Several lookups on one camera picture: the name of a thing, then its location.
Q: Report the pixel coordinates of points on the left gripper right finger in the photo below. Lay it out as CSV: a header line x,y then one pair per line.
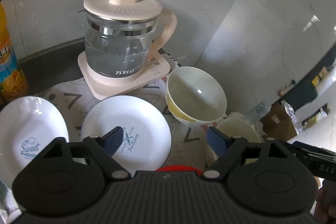
x,y
229,151

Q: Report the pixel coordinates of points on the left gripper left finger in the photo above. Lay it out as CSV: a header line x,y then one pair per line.
x,y
101,150

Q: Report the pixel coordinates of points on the white plate with cross print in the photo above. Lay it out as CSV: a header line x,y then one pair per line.
x,y
146,134

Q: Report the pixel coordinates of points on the white bowl with yellow pattern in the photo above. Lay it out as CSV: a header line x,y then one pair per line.
x,y
195,97

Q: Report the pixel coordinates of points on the white plate with Sweet print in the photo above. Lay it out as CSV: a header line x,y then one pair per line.
x,y
28,125

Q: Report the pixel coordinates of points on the red and black bowl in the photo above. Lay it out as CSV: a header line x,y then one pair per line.
x,y
179,168

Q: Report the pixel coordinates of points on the person's right hand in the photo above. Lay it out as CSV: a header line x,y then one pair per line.
x,y
325,208

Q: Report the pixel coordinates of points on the patterned white table cloth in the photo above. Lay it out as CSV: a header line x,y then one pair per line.
x,y
74,100

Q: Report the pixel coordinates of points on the pale blue water bottle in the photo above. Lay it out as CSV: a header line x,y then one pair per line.
x,y
258,112

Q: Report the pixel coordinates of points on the brown cardboard box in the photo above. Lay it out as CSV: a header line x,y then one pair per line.
x,y
277,124

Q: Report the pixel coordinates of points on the cream kettle heating base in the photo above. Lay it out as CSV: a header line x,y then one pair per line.
x,y
155,68

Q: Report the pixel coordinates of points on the orange juice bottle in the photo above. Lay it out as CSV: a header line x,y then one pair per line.
x,y
13,80

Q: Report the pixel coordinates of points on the glass kettle with cream lid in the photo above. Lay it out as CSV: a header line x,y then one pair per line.
x,y
121,34

